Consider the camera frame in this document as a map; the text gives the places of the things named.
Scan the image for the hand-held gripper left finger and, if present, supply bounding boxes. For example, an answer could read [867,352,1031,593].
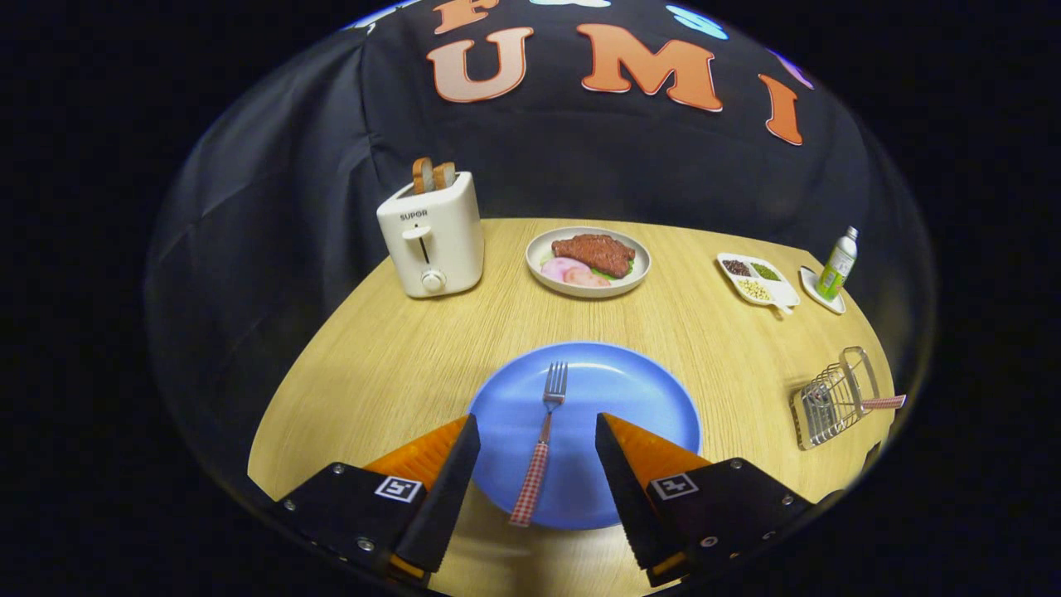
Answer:
[276,414,482,581]

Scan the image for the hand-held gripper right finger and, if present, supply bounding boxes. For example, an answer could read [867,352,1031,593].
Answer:
[595,412,838,588]

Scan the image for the fork with red checkered handle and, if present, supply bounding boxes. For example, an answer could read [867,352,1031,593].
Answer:
[508,362,569,528]

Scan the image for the spoon with red checkered handle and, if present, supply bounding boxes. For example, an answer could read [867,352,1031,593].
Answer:
[808,386,908,415]

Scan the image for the blue round plate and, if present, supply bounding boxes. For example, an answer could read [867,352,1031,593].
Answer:
[467,342,702,531]

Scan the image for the pink ham slices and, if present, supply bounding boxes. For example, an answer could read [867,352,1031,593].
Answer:
[540,257,612,289]

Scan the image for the brown steak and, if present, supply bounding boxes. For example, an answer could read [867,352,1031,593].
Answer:
[551,234,636,279]

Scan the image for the white toaster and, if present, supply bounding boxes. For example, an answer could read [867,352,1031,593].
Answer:
[376,171,486,299]

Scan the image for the white divided dish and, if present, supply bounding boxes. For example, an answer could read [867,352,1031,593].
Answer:
[717,252,802,316]

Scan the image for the white round dinner plate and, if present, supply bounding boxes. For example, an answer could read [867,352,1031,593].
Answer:
[526,226,652,299]

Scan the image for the small white saucer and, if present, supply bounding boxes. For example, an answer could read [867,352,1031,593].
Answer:
[799,265,847,315]

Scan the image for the green and silver bottle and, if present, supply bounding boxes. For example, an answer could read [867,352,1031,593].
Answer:
[816,226,859,301]

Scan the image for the metal wire cutlery holder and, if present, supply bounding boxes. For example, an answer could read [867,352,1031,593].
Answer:
[789,347,881,451]

